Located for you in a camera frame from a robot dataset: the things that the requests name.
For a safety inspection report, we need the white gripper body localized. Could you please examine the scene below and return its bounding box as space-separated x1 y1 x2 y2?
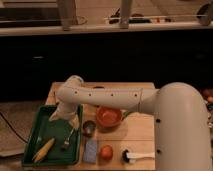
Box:
49 102 80 130

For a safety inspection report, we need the silver metal fork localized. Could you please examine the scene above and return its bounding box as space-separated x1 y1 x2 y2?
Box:
61 128 74 150

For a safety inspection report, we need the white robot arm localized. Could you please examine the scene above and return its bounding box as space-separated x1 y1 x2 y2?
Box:
50 75 213 171

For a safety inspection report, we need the green plastic tray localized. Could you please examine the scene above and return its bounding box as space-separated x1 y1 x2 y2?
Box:
21 104 84 167

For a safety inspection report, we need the small metal cup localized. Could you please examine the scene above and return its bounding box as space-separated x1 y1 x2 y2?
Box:
83 120 96 137

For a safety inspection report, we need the dark brown bowl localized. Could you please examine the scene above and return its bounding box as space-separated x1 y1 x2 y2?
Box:
93 86 104 89

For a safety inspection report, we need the yellow corn cob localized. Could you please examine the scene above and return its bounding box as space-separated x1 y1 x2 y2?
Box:
32 138 55 163

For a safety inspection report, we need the orange bowl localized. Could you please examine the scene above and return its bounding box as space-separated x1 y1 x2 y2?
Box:
96 107 123 128

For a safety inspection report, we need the blue grey sponge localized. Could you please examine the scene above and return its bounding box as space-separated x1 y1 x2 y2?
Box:
83 139 98 164

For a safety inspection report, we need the orange fruit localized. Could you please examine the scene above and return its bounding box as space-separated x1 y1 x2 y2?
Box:
99 145 113 160

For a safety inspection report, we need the wooden table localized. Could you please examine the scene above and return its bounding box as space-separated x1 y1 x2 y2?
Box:
22 82 155 171

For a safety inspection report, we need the black cable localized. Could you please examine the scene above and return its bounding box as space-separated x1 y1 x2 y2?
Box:
0 112 28 144

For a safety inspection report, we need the white handled dish brush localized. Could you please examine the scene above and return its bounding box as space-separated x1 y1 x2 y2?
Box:
122 150 155 164

